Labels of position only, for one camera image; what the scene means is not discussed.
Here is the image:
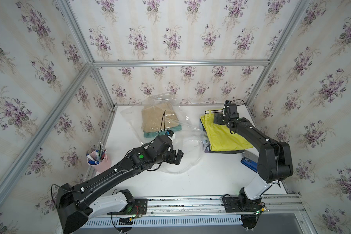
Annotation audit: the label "yellow-green trousers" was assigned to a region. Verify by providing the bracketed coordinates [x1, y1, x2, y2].
[200, 109, 253, 151]

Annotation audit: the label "clear plastic vacuum bag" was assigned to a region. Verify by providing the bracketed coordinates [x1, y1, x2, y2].
[121, 92, 207, 175]

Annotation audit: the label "beige trousers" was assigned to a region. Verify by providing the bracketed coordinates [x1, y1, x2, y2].
[141, 102, 179, 133]

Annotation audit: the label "dark grey trousers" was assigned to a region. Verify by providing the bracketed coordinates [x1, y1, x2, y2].
[204, 148, 245, 155]

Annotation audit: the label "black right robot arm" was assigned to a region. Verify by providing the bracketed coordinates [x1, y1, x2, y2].
[214, 113, 293, 212]

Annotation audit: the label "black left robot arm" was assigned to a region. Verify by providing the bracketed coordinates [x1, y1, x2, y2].
[55, 135, 184, 234]

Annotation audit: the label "teal folded garment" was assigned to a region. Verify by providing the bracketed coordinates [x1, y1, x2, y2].
[143, 124, 182, 138]

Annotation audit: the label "blue stapler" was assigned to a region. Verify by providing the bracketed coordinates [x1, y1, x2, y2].
[241, 158, 257, 173]

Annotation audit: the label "pink pen cup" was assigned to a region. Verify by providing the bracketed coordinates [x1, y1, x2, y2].
[86, 143, 112, 173]

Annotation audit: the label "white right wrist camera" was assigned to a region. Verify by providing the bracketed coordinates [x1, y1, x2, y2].
[223, 100, 239, 120]

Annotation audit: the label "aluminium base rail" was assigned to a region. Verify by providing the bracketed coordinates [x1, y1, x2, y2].
[79, 193, 316, 234]

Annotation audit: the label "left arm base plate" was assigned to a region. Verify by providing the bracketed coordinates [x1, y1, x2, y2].
[107, 199, 148, 215]

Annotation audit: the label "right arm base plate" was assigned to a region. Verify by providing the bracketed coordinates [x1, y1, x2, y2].
[221, 194, 265, 214]

